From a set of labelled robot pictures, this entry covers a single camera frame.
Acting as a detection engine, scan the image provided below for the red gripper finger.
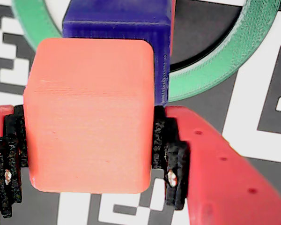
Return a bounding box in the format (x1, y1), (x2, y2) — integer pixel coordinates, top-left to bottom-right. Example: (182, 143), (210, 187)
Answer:
(152, 105), (281, 225)
(0, 105), (29, 225)

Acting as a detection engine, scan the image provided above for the orange cube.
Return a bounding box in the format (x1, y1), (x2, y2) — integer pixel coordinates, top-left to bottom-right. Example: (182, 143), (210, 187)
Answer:
(23, 38), (155, 195)

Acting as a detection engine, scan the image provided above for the blue cube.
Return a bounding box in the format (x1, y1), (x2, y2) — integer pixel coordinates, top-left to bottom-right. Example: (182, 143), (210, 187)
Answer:
(62, 0), (171, 106)

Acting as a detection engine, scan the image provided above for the black white marker checkerboard mat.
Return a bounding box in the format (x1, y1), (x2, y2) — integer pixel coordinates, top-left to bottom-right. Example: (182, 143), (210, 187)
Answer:
(0, 0), (281, 225)

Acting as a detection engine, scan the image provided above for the green ring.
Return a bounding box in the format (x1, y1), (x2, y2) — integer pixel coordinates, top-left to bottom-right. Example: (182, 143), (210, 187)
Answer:
(10, 0), (281, 103)

